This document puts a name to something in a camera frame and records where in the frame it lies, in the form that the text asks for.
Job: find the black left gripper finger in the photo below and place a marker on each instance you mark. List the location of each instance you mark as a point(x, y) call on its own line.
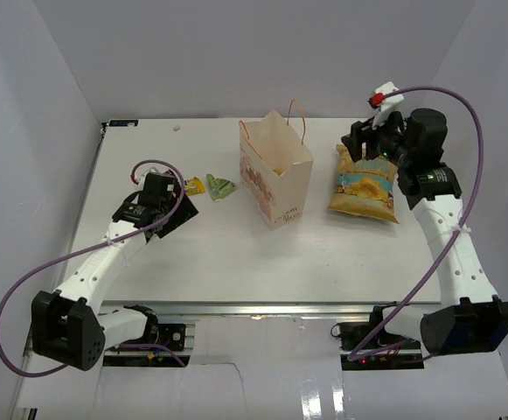
point(162, 231)
point(185, 211)

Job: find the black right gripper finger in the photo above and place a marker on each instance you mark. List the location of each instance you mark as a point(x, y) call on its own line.
point(374, 144)
point(355, 140)

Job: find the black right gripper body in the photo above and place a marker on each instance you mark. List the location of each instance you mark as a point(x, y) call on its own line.
point(394, 147)

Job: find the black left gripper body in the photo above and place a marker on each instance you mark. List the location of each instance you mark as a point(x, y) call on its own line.
point(168, 206)

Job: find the yellow m&m packet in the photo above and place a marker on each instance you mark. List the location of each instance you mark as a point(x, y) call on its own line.
point(279, 171)
point(194, 186)

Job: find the green triangular snack packet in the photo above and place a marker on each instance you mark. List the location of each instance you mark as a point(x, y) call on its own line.
point(219, 188)

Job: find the yellow chips bag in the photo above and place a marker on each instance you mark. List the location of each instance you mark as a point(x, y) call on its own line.
point(364, 188)

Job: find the brown paper bag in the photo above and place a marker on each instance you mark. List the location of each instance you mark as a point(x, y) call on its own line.
point(276, 165)

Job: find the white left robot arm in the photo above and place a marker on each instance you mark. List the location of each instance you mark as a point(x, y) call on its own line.
point(67, 324)

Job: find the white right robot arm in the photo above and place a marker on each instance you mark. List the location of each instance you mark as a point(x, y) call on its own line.
point(472, 318)

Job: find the purple m&m packet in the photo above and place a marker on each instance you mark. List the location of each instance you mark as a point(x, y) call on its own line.
point(168, 172)

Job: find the blue right corner label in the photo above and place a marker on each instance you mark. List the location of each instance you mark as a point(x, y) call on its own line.
point(378, 121)

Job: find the blue corner label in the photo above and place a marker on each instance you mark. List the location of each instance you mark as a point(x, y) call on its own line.
point(123, 123)
point(378, 121)

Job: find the blue left corner label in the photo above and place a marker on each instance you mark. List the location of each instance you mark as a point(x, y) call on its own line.
point(123, 123)

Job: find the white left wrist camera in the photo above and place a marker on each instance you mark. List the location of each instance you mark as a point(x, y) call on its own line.
point(139, 179)

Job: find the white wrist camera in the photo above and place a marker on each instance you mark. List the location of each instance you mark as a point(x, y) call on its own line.
point(385, 100)
point(139, 179)

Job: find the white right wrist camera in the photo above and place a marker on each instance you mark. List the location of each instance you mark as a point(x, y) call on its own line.
point(385, 100)

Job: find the aluminium table rail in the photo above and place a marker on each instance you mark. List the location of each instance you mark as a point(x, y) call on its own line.
point(252, 309)

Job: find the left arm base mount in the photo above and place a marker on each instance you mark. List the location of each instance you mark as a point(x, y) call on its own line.
point(157, 337)

